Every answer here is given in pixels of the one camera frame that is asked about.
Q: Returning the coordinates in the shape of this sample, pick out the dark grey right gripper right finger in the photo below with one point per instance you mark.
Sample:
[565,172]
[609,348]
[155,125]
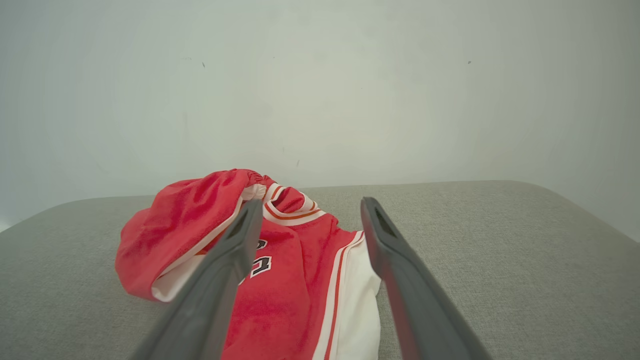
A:
[425,320]

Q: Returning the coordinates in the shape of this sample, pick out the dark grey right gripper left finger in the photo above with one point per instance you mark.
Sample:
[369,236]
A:
[210,310]

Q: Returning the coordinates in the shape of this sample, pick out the red white numbered jersey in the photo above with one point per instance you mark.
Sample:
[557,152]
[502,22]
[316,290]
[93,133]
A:
[285,310]

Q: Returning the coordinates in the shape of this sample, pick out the red shorts with white stripes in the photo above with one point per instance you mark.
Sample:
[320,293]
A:
[170,235]

